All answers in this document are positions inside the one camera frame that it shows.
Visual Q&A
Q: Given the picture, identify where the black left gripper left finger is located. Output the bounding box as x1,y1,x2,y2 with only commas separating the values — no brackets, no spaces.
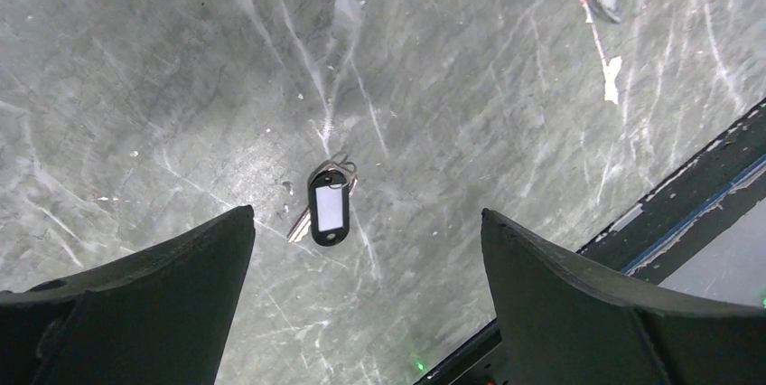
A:
1,206,256,384

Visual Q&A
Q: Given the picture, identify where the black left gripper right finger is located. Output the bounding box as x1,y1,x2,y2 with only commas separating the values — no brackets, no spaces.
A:
481,209,765,384

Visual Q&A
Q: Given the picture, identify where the black tagged key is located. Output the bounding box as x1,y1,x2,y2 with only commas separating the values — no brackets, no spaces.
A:
286,153,358,247

